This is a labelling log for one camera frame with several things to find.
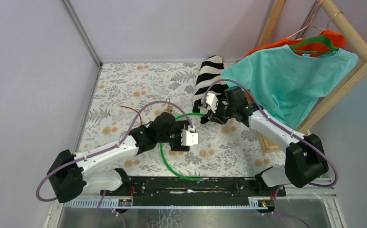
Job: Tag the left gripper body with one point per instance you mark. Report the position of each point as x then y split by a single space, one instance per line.
175 137

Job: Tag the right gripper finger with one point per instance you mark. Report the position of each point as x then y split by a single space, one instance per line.
215 119
204 118

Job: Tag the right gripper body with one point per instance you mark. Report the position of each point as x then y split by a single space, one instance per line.
223 112

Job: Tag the brass padlock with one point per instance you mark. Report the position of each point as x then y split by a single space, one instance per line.
168 107

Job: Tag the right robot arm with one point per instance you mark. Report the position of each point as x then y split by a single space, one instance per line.
304 160

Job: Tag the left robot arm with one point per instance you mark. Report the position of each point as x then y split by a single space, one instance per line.
71 175

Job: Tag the black white striped cloth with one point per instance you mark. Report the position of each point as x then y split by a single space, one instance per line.
210 71

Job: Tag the teal t-shirt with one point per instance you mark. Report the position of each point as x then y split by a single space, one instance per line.
288 85

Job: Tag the pink hanger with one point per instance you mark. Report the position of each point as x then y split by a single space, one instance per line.
308 20

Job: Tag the wooden clothes rack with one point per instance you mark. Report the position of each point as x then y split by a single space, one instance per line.
327 42

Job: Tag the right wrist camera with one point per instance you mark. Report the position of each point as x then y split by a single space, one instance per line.
209 103

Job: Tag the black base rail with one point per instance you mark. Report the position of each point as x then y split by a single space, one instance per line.
220 192

